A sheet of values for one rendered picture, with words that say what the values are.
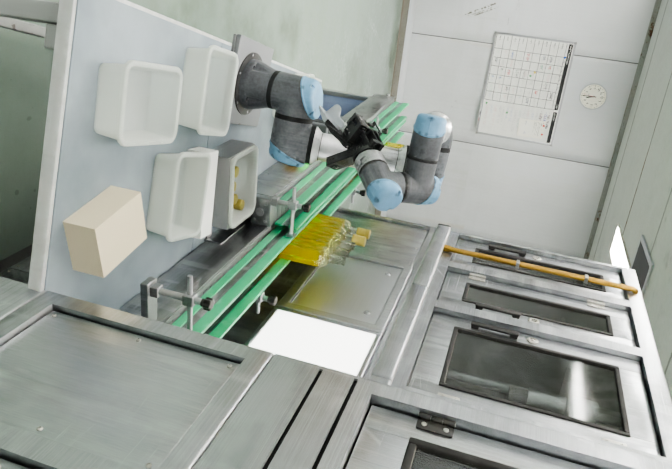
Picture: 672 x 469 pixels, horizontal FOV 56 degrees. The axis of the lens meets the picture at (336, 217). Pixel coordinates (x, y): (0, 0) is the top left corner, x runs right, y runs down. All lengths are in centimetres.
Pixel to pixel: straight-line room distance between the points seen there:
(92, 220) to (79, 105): 23
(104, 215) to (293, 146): 71
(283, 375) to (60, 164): 59
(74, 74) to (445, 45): 673
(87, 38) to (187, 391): 70
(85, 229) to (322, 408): 60
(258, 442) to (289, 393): 12
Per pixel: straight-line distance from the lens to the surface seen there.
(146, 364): 117
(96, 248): 136
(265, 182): 215
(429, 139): 152
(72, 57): 133
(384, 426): 107
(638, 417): 195
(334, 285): 212
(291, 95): 188
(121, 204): 140
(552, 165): 802
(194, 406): 107
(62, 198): 136
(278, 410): 105
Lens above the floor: 157
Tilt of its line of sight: 14 degrees down
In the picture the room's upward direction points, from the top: 102 degrees clockwise
